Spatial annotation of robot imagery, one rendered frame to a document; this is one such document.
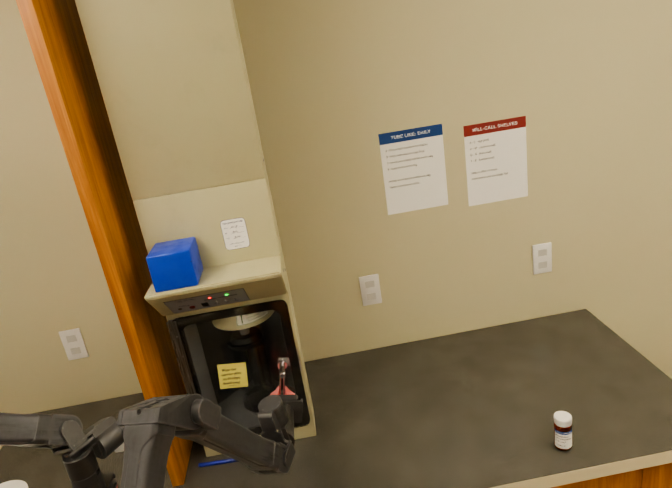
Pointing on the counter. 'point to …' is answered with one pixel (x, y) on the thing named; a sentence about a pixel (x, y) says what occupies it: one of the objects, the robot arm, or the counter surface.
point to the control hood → (260, 275)
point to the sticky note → (232, 375)
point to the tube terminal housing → (264, 214)
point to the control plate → (207, 300)
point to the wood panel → (102, 189)
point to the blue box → (175, 264)
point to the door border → (182, 357)
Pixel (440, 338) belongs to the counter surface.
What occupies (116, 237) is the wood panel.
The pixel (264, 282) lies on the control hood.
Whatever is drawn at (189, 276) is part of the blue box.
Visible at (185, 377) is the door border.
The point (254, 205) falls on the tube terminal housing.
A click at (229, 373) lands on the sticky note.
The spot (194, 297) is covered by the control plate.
